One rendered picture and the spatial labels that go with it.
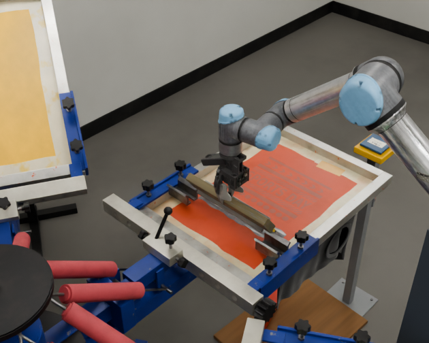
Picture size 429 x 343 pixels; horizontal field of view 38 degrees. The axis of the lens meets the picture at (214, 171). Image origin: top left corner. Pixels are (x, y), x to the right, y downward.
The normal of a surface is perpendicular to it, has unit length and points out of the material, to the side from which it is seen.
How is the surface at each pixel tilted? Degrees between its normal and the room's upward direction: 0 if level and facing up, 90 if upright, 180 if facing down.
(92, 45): 90
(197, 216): 0
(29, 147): 32
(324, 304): 0
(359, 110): 85
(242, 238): 0
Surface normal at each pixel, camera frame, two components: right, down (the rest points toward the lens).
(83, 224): 0.00, -0.79
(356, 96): -0.63, 0.40
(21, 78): 0.14, -0.36
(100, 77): 0.73, 0.41
